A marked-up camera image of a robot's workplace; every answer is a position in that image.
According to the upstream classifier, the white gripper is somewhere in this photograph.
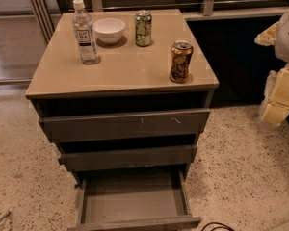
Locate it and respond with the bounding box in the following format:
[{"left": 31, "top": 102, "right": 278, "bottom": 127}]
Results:
[{"left": 254, "top": 9, "right": 289, "bottom": 125}]

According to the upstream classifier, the orange drink can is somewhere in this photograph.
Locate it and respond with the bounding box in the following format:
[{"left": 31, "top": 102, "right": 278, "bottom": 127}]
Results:
[{"left": 170, "top": 40, "right": 194, "bottom": 83}]

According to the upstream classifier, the green drink can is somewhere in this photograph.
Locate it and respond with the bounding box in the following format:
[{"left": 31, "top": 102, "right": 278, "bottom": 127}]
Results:
[{"left": 135, "top": 10, "right": 152, "bottom": 47}]

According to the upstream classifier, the grey drawer cabinet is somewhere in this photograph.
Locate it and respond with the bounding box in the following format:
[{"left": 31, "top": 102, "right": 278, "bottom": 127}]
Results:
[{"left": 24, "top": 9, "right": 220, "bottom": 231}]

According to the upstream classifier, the middle grey drawer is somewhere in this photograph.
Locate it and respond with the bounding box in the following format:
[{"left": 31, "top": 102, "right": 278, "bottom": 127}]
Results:
[{"left": 61, "top": 145, "right": 197, "bottom": 171}]

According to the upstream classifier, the bottom grey open drawer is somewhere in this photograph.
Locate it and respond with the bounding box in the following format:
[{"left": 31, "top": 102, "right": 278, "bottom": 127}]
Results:
[{"left": 67, "top": 167, "right": 201, "bottom": 231}]

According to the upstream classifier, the top grey drawer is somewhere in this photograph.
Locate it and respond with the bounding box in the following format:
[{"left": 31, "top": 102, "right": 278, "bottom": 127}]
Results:
[{"left": 39, "top": 109, "right": 210, "bottom": 142}]

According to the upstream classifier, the white bowl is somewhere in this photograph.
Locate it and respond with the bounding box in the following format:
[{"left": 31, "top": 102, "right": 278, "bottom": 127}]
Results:
[{"left": 93, "top": 18, "right": 125, "bottom": 45}]

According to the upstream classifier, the clear tea bottle white cap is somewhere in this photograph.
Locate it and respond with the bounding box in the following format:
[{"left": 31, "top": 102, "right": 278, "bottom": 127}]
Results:
[{"left": 73, "top": 0, "right": 99, "bottom": 64}]

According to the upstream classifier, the black cable on floor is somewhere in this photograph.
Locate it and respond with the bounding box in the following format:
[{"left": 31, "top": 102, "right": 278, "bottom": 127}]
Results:
[{"left": 200, "top": 221, "right": 236, "bottom": 231}]

